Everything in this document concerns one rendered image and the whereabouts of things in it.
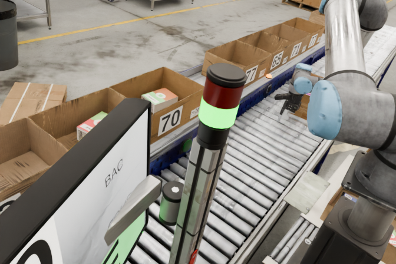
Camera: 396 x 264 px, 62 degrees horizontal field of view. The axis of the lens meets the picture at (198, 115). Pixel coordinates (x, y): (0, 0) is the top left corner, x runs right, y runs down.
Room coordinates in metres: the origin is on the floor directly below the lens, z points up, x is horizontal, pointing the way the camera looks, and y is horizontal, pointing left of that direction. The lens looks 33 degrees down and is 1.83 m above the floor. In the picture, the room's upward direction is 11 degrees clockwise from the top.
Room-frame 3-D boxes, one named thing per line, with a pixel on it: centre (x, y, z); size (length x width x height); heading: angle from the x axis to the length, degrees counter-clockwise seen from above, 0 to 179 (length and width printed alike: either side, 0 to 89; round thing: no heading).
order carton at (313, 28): (3.08, -0.79, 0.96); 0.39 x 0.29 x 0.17; 150
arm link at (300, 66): (1.75, -0.53, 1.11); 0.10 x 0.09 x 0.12; 173
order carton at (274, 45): (2.41, -0.39, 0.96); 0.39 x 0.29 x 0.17; 149
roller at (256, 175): (1.31, -0.27, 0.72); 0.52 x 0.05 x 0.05; 59
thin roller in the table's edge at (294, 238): (0.90, -0.48, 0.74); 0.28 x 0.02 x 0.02; 145
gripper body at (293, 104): (1.75, -0.54, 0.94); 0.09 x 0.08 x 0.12; 59
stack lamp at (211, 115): (0.38, -0.03, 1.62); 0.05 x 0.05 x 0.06
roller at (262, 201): (1.20, -0.20, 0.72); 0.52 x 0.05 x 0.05; 59
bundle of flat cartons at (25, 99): (2.33, 1.45, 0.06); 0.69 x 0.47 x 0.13; 16
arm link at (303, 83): (1.63, -0.53, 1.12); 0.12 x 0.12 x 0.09; 83
